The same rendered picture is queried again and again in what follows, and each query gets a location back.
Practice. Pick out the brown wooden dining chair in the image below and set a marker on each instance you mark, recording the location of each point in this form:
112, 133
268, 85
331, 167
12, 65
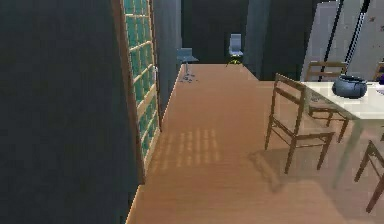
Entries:
325, 68
373, 173
290, 113

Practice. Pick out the wooden glass-paned room door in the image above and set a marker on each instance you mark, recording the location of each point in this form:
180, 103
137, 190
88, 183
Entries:
141, 76

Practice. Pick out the grey swivel office chair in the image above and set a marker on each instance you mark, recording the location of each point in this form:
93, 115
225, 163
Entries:
185, 56
235, 45

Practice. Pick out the purple small object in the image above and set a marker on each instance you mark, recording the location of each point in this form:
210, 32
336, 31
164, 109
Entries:
381, 79

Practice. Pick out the white dining table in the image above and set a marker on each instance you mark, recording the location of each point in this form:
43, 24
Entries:
360, 103

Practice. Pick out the white fridge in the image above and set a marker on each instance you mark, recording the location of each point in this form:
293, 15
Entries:
353, 36

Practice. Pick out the dark blue round pot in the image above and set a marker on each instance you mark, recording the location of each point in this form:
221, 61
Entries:
349, 87

